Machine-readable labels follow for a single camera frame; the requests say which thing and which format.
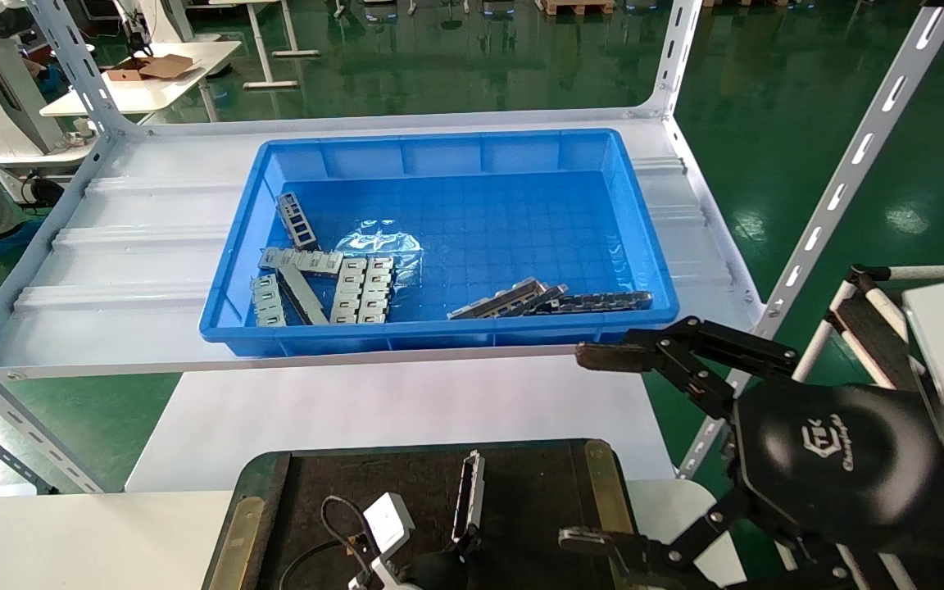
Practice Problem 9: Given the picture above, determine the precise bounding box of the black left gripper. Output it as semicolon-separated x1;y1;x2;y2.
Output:
411;531;483;590

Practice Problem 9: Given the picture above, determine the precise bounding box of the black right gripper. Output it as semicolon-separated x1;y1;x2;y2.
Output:
558;315;940;590

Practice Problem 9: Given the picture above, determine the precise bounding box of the silver slotted metal part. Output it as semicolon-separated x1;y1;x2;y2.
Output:
449;449;487;543

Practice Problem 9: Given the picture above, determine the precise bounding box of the black slotted metal part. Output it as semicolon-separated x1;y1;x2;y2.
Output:
533;290;655;315

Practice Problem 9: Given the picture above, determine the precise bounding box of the black tray with brass edges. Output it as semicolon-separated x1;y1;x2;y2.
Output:
202;438;645;590

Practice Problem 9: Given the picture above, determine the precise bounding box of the grey brackets right pile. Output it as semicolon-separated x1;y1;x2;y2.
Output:
447;277;551;320

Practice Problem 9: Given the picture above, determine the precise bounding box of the blue plastic bin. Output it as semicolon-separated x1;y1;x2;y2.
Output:
199;129;680;357

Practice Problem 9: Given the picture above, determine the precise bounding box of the clear plastic bag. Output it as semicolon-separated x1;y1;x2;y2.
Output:
333;220;425;288

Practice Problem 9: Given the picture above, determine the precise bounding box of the white slotted metal rack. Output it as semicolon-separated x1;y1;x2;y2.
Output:
0;0;944;495

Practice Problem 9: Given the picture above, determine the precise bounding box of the wooden pallet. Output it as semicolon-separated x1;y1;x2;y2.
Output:
538;0;616;16

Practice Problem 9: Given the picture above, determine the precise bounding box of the white desk with legs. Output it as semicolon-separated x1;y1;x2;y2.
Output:
210;0;321;89

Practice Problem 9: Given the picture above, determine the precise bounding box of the black round floor device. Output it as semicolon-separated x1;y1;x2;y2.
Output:
21;174;65;207

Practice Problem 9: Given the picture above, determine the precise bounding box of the white rounded desk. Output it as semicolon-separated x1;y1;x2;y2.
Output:
39;37;243;120

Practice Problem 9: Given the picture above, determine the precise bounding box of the open flat cardboard box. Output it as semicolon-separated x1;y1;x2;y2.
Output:
103;53;198;83

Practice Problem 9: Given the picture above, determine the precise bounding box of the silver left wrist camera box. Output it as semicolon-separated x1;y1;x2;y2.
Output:
361;492;415;558

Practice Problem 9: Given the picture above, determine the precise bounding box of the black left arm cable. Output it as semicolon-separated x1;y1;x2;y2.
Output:
279;494;374;590

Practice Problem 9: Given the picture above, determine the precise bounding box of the grey metal bracket part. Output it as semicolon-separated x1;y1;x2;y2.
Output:
513;284;571;316

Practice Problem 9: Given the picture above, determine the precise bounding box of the white pipe frame cart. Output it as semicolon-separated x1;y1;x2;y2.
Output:
792;262;944;393

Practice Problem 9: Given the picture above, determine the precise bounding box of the light grey metal bracket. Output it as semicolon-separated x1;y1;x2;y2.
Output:
329;256;368;325
257;246;346;278
249;273;287;327

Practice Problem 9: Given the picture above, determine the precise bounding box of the dark grey perforated bracket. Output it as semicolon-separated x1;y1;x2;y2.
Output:
275;191;321;251

